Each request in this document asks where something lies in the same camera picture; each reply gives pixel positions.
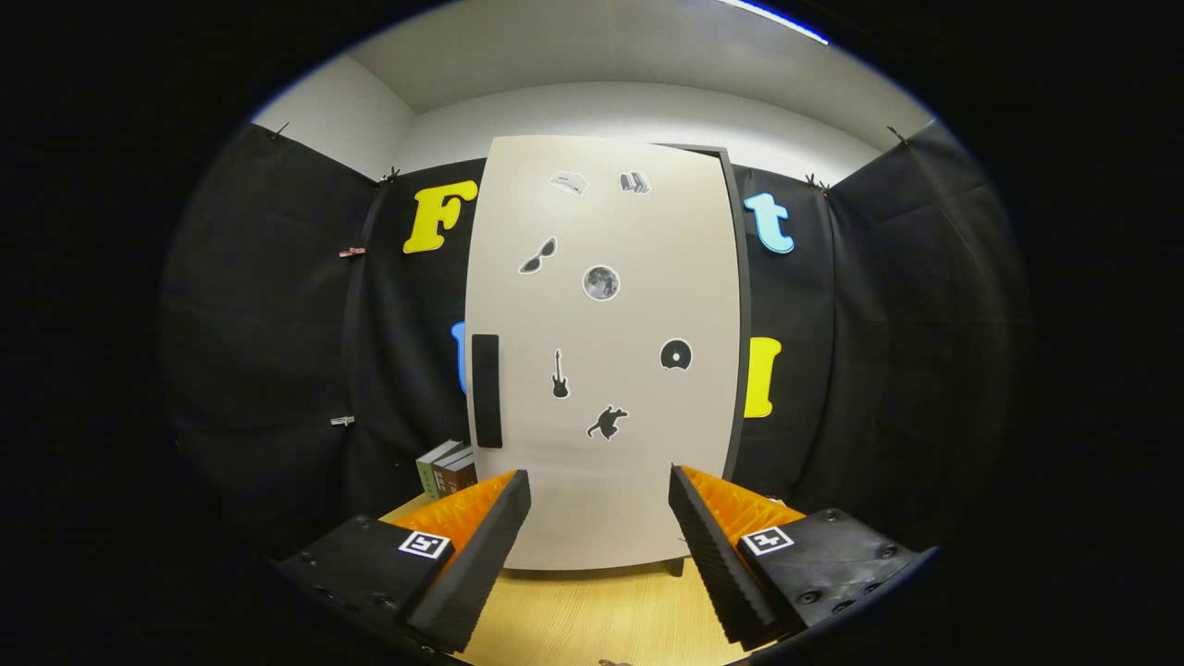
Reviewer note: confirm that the black backdrop cloth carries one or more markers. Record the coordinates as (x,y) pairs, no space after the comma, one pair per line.
(268,351)

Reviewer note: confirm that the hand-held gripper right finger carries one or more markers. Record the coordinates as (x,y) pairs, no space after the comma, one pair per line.
(717,564)

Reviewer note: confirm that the row of black cloth clips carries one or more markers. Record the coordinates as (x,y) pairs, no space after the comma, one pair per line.
(392,175)

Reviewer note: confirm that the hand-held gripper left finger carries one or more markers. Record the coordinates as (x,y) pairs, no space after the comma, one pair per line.
(481,564)

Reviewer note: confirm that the grey cabinet body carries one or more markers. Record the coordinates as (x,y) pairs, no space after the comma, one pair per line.
(743,305)

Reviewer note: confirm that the green book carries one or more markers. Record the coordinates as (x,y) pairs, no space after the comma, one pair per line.
(427,476)

